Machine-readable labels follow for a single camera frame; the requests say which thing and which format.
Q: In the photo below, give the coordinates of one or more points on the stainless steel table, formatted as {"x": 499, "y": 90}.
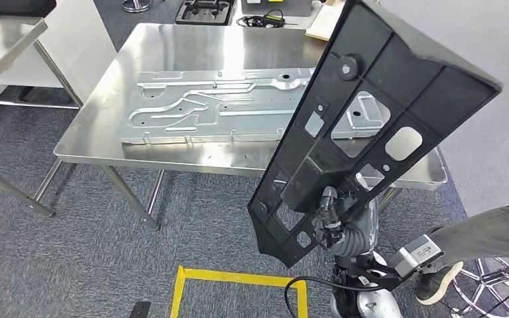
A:
{"x": 0, "y": 44}

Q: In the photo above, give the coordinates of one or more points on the black plastic plate holder part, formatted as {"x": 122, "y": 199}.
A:
{"x": 412, "y": 66}

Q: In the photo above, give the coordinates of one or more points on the chrome stand base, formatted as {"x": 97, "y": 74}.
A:
{"x": 137, "y": 5}

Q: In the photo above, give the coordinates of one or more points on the chrome stool base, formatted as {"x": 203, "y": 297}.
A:
{"x": 456, "y": 285}

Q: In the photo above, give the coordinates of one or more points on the tan board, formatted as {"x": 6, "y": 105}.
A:
{"x": 322, "y": 24}

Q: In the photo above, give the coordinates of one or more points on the grey equipment box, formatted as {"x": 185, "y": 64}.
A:
{"x": 281, "y": 6}

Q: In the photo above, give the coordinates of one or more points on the white pedestal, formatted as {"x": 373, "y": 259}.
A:
{"x": 83, "y": 44}

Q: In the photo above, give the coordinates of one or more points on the pressed sheet metal panel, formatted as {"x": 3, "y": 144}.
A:
{"x": 193, "y": 114}

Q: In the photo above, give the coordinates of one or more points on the stainless steel workbench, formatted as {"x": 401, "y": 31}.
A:
{"x": 193, "y": 44}

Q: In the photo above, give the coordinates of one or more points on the black charger with yellow label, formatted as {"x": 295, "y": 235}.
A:
{"x": 272, "y": 19}

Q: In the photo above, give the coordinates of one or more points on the black bag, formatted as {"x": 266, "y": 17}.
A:
{"x": 17, "y": 6}

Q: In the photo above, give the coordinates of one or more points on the black moulded tray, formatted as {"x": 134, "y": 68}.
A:
{"x": 184, "y": 19}

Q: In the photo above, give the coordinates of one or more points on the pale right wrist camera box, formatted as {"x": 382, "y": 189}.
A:
{"x": 414, "y": 254}

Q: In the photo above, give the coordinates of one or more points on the person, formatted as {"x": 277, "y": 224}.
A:
{"x": 491, "y": 232}

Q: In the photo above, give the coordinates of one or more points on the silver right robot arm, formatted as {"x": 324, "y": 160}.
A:
{"x": 351, "y": 243}

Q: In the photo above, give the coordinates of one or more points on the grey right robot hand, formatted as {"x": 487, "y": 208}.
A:
{"x": 366, "y": 217}

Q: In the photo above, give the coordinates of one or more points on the yellow floor tape square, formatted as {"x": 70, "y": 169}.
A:
{"x": 237, "y": 276}

